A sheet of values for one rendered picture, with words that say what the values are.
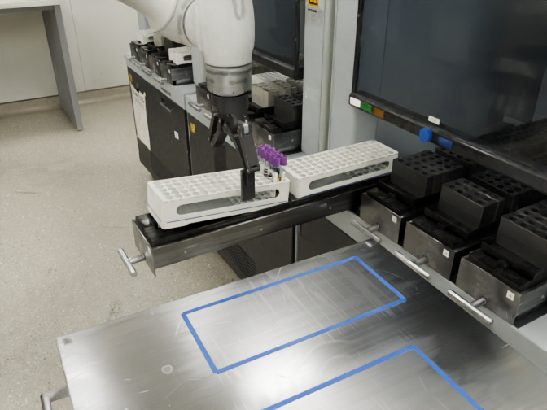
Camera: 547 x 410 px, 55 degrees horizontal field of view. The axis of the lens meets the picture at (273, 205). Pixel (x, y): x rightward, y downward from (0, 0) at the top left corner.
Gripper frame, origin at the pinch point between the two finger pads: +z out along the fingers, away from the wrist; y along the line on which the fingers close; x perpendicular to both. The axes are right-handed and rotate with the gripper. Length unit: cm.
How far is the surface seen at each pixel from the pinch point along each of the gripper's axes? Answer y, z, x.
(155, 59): -138, 6, 29
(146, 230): 1.3, 5.4, -20.6
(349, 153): -0.8, 0.7, 32.2
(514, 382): 65, 5, 11
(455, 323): 53, 5, 13
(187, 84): -119, 14, 36
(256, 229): 6.8, 9.3, 1.9
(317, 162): -0.6, 0.8, 22.4
